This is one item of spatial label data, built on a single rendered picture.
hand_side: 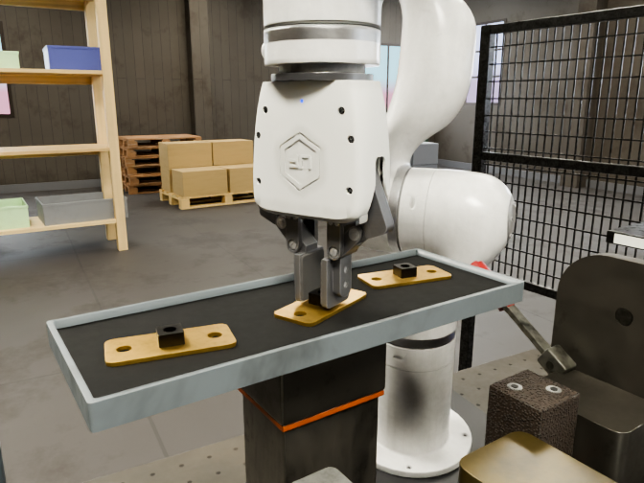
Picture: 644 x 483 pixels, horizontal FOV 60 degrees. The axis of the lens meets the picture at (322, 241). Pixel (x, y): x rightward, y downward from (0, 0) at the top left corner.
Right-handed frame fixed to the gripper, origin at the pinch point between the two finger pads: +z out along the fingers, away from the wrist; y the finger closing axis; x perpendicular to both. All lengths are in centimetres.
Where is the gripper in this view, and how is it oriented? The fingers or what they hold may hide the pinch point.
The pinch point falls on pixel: (322, 275)
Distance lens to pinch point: 44.8
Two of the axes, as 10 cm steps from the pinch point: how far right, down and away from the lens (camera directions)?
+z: 0.0, 9.7, 2.5
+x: 5.7, -2.0, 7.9
